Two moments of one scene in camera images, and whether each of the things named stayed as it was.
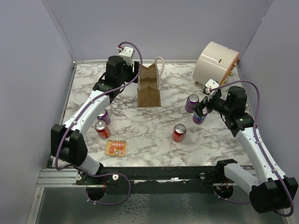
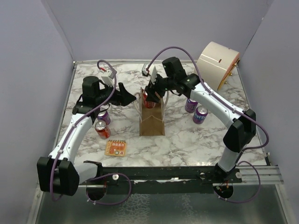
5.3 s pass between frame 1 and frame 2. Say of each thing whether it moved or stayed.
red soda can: moved
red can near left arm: stayed
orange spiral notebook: stayed
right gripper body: moved
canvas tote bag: moved
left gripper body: moved
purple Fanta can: stayed
